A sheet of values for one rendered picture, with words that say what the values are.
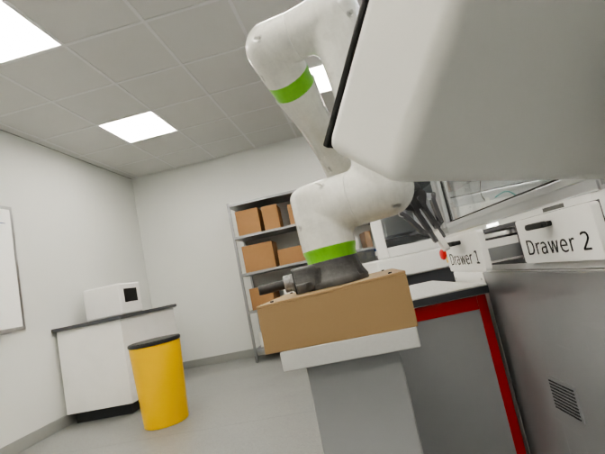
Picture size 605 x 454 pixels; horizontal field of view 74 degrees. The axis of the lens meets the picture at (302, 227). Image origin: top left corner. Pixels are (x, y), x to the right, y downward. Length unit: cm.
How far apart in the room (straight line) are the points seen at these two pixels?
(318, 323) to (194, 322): 513
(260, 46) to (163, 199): 525
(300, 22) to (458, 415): 121
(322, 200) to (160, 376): 274
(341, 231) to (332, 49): 40
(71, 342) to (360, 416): 382
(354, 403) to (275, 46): 80
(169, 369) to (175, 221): 298
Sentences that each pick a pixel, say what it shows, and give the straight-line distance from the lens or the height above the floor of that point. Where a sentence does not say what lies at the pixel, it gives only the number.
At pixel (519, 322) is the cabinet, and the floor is 65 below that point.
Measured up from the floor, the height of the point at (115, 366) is 45.
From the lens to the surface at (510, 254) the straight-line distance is 121.
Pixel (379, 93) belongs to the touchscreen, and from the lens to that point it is 18.
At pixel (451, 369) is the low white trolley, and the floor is 52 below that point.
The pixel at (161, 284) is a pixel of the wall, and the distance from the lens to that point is 609.
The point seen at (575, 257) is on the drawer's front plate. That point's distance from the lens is 100.
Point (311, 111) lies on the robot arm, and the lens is 111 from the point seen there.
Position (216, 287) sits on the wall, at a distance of 577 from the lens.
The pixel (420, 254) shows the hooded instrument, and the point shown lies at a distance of 209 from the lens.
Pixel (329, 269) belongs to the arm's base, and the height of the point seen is 90.
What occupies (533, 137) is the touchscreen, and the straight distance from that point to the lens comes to 27.
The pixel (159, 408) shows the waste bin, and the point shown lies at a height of 15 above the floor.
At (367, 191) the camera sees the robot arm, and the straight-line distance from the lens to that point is 88.
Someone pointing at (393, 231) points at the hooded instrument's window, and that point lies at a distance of 209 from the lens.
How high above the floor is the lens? 90
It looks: 7 degrees up
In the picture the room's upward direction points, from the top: 12 degrees counter-clockwise
